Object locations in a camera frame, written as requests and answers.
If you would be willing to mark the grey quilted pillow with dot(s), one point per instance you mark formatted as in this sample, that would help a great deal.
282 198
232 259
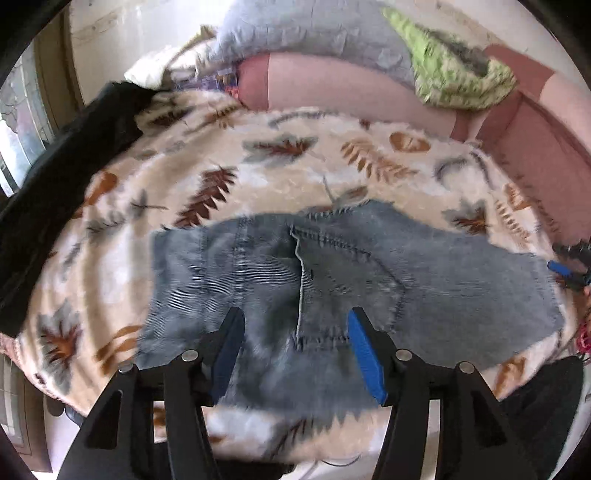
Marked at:
314 32

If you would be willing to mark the green printed cloth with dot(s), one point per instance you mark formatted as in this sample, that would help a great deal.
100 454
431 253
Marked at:
452 83

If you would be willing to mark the colourful printed cloth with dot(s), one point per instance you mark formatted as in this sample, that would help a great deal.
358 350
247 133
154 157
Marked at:
212 81

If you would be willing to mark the grey-blue denim pants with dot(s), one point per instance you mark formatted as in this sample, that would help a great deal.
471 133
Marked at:
332 258

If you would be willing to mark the black garment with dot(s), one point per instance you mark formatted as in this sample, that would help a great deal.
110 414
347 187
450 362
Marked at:
46 207

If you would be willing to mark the white cloth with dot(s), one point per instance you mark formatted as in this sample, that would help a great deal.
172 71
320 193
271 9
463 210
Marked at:
147 69

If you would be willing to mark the cream leaf-printed blanket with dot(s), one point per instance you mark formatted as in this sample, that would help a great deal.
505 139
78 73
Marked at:
277 184

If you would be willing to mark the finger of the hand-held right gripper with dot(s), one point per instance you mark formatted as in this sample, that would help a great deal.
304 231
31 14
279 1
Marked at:
575 251
561 268

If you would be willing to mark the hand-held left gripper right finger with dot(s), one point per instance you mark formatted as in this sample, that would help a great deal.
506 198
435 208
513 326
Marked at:
365 353

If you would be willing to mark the window with metal grille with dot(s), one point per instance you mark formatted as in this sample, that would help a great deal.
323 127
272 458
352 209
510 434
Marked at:
18 120

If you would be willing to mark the dark grey cloth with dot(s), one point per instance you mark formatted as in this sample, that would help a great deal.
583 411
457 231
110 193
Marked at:
473 57

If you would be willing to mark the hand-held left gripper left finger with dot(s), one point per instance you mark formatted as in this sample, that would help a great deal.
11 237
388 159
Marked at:
226 353

